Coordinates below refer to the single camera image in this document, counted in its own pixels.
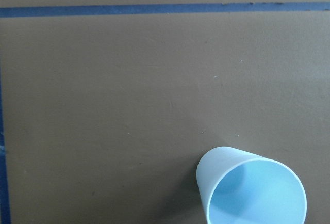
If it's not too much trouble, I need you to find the light blue cup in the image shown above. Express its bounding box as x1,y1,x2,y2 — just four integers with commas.
196,147,307,223

